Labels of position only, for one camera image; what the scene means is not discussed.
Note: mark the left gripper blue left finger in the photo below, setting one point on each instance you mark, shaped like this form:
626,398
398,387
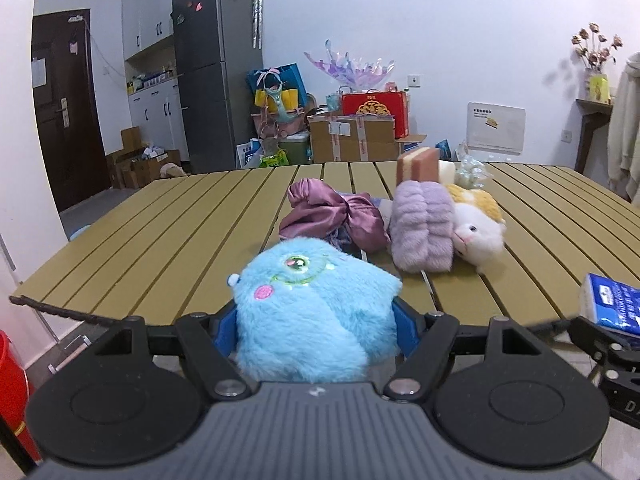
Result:
226,336

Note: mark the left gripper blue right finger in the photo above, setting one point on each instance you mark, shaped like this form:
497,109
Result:
410,326

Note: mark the blue tissue pack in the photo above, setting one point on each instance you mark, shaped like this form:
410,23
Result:
611,304

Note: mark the blue plush toy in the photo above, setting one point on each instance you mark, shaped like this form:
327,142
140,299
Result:
307,312

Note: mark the lilac fluffy headband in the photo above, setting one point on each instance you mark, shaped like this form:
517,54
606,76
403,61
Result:
421,227

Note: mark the white yellow plush hamster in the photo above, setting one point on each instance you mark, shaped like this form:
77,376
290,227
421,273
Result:
478,226

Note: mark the purple satin bow scrunchie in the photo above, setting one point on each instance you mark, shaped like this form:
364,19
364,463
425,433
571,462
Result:
344,220

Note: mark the pink brown sponge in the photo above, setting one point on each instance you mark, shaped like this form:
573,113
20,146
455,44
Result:
420,164

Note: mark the folding slatted camping table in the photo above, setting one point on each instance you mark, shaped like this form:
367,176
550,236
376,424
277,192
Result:
520,246

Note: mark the white floor squeegee mop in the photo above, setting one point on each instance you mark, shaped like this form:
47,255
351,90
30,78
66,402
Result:
75,346

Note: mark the white foam tape roll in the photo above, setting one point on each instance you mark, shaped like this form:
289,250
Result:
446,172

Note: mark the crumpled clear plastic bag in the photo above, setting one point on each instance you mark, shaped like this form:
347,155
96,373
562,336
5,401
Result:
472,174

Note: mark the light blue stool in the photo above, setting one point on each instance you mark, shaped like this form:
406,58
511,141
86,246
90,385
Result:
78,232

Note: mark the green snack bag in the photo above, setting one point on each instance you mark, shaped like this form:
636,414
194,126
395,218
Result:
277,159

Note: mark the open cardboard boxes by door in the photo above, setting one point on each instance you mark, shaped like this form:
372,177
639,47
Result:
138,163

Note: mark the large taped cardboard box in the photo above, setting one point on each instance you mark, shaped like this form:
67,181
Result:
352,139

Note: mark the red plastic bucket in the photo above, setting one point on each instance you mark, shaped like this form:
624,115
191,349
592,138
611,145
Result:
16,390

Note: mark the red gift box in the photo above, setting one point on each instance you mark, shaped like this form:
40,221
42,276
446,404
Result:
394,104

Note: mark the cream hooded jacket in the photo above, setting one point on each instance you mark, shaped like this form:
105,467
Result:
623,132

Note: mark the dark wooden side table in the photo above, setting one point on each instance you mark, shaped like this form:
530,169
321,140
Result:
595,115

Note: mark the blue gift bag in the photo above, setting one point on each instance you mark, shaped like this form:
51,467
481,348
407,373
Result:
284,82

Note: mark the dark brown door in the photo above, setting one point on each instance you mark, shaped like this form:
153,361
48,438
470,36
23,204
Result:
65,107

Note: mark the iridescent flower bouquet wrap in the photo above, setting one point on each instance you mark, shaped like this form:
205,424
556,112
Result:
351,72

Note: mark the dried flowers in vase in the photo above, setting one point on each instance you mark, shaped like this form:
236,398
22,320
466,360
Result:
594,48

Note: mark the white kitchen cabinets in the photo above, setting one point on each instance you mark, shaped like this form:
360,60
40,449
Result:
151,73

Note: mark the dark grey refrigerator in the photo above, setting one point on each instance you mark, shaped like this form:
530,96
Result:
214,53

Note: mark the white wall heater panel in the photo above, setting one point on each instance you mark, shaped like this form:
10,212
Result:
495,128

